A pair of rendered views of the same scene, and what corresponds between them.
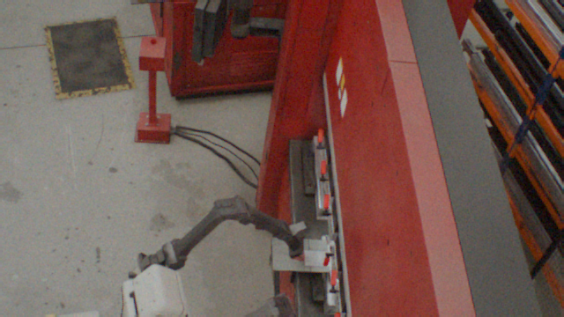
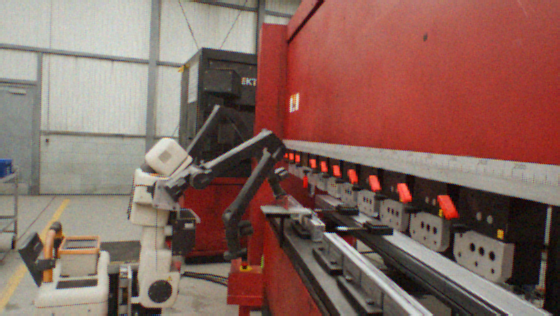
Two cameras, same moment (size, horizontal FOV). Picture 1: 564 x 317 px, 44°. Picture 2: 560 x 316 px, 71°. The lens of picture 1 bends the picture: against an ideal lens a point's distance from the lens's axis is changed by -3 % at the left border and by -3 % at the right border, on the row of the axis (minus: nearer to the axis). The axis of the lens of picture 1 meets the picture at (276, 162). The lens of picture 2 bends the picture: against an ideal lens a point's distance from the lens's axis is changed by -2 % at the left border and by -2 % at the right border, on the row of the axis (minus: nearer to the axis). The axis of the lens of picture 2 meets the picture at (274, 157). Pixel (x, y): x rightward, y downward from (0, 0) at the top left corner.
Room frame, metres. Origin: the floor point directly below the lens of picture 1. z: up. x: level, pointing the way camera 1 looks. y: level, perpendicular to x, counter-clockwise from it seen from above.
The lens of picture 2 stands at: (-0.39, -0.17, 1.42)
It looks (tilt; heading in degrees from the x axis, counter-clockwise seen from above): 3 degrees down; 1
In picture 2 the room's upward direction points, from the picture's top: 3 degrees clockwise
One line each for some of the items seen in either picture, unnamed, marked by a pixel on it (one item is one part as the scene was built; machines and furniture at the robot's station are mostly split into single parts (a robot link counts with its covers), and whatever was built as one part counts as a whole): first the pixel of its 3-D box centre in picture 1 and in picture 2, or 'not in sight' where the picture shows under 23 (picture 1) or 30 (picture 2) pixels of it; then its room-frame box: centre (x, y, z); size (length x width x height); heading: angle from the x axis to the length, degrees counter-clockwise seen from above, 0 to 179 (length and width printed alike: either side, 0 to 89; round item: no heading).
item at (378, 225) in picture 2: not in sight; (363, 227); (1.52, -0.57, 1.01); 0.26 x 0.12 x 0.05; 100
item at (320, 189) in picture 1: (321, 176); (291, 206); (2.50, -0.24, 0.92); 0.50 x 0.06 x 0.10; 10
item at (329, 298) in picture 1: (329, 274); (310, 225); (1.90, -0.35, 0.92); 0.39 x 0.06 x 0.10; 10
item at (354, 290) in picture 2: not in sight; (358, 296); (0.96, -0.45, 0.89); 0.30 x 0.05 x 0.03; 10
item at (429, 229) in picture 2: not in sight; (441, 212); (0.60, -0.57, 1.26); 0.15 x 0.09 x 0.17; 10
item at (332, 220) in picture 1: (341, 219); (310, 166); (1.98, -0.33, 1.26); 0.15 x 0.09 x 0.17; 10
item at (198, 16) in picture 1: (214, 12); (210, 133); (3.07, 0.48, 1.42); 0.45 x 0.12 x 0.36; 177
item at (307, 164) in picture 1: (308, 173); not in sight; (2.54, -0.18, 0.89); 0.30 x 0.05 x 0.03; 10
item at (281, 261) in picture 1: (300, 254); (284, 210); (1.93, -0.19, 1.00); 0.26 x 0.18 x 0.01; 100
